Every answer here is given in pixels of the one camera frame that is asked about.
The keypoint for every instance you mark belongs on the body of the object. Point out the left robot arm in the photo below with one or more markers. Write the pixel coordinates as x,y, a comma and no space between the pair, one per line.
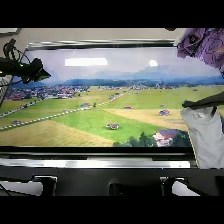
10,66

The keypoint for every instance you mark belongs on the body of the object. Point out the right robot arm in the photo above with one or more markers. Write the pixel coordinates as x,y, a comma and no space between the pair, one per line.
206,100

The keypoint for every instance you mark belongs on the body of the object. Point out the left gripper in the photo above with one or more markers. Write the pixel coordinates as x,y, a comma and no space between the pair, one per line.
35,70

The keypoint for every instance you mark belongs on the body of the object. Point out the purple printed garment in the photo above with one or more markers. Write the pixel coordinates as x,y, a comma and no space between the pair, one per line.
206,45

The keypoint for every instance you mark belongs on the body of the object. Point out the grey T-shirt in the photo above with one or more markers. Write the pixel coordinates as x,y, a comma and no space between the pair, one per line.
206,136

